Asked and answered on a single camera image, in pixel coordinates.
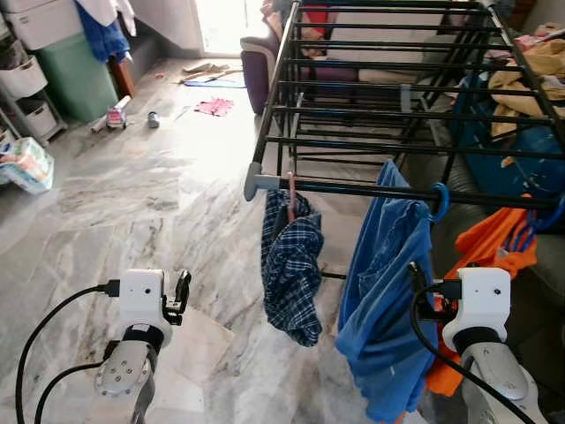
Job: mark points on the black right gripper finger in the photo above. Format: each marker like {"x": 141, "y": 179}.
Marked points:
{"x": 418, "y": 281}

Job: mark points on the blue plastic hanger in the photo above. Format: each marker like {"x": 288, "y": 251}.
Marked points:
{"x": 523, "y": 231}
{"x": 446, "y": 196}

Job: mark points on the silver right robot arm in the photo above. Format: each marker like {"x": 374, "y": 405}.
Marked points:
{"x": 499, "y": 380}

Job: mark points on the pink hanger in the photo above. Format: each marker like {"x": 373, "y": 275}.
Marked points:
{"x": 292, "y": 208}

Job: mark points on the orange garment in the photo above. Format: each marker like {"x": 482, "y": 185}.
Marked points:
{"x": 490, "y": 243}

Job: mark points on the blue plaid shirt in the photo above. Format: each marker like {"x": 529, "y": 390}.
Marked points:
{"x": 291, "y": 265}

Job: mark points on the black drying rack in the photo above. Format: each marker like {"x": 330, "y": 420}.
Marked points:
{"x": 353, "y": 189}

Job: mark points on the blue plastic box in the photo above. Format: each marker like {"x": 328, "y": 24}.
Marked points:
{"x": 521, "y": 163}

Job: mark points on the small grey can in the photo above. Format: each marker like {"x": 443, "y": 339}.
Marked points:
{"x": 154, "y": 120}

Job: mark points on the pink patterned cloth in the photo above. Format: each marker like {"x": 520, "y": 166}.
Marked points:
{"x": 214, "y": 107}

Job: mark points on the tissue pack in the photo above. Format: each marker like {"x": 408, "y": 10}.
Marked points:
{"x": 26, "y": 168}

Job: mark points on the blue mat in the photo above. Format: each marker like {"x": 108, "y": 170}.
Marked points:
{"x": 216, "y": 81}

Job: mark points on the brown wooden leg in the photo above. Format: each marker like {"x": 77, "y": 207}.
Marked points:
{"x": 122, "y": 79}

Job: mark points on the beige cloth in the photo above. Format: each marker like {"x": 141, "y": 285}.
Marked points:
{"x": 205, "y": 69}

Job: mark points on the purple armchair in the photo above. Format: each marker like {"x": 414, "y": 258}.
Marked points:
{"x": 256, "y": 71}

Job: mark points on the tan yellow garment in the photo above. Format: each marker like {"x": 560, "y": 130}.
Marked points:
{"x": 530, "y": 84}

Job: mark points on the green bin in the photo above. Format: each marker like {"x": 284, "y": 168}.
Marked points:
{"x": 75, "y": 79}

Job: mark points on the dark blue cloth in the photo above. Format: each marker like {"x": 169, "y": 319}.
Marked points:
{"x": 104, "y": 40}

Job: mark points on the white shelf with bins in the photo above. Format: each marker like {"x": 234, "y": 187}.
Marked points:
{"x": 22, "y": 75}

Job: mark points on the white jacket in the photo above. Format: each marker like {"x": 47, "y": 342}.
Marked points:
{"x": 115, "y": 11}

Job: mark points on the white storage box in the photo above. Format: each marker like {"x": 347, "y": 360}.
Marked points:
{"x": 40, "y": 22}

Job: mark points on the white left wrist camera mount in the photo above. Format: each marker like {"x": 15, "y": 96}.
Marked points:
{"x": 141, "y": 296}

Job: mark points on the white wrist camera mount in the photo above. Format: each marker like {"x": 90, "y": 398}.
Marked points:
{"x": 481, "y": 300}
{"x": 141, "y": 296}

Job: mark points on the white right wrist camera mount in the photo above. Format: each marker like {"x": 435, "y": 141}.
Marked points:
{"x": 481, "y": 300}

